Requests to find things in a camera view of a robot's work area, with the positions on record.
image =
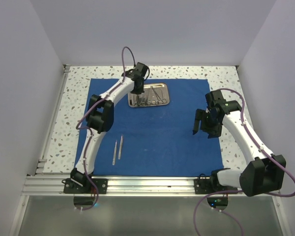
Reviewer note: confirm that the aluminium mounting rail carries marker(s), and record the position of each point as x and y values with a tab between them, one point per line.
53	185

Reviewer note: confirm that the steel instrument tray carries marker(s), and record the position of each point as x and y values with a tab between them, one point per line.
155	97

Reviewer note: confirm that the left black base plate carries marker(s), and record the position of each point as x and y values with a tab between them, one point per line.
70	187

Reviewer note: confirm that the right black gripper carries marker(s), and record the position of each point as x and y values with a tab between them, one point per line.
214	132

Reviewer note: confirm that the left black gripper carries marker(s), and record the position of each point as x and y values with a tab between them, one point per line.
140	90

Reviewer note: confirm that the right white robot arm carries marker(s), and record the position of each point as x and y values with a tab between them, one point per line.
263	172

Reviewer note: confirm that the surgical instruments in tray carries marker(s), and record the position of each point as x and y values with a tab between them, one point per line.
152	98

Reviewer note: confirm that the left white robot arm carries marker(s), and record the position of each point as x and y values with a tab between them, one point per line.
99	119

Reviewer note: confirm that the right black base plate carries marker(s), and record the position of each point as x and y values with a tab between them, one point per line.
209	184

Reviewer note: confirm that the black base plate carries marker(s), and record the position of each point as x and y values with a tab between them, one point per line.
209	184
70	187

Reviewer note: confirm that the blue surgical cloth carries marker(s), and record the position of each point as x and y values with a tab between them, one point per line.
158	141

